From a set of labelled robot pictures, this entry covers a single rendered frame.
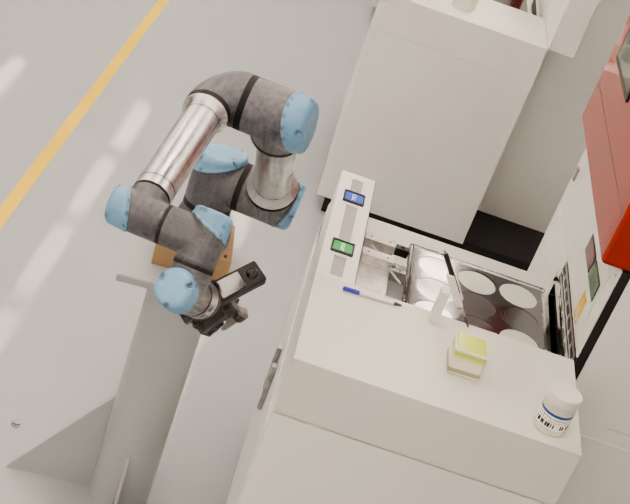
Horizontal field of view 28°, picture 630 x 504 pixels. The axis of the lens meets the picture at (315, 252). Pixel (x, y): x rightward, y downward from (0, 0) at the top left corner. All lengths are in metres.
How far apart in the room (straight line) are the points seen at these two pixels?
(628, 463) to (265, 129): 1.24
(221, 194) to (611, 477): 1.15
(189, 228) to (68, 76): 3.42
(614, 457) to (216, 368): 1.49
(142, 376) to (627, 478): 1.21
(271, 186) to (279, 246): 2.07
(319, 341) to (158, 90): 3.18
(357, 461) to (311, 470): 0.10
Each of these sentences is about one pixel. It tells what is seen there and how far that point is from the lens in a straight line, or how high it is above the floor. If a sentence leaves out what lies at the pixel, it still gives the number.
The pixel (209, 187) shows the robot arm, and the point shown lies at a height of 1.04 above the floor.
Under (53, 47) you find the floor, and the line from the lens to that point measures 5.82.
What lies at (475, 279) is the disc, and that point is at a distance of 3.20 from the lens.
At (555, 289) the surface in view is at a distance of 3.28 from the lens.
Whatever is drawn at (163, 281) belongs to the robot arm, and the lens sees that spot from 2.19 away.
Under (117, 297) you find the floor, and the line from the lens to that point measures 4.25.
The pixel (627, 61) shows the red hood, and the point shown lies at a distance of 3.22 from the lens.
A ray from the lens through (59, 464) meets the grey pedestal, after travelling 3.49.
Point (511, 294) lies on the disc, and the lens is 3.21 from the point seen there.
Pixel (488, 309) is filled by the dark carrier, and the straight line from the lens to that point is 3.10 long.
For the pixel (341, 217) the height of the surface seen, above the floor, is 0.96.
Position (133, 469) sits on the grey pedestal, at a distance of 3.35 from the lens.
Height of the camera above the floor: 2.43
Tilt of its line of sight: 30 degrees down
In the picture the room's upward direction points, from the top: 20 degrees clockwise
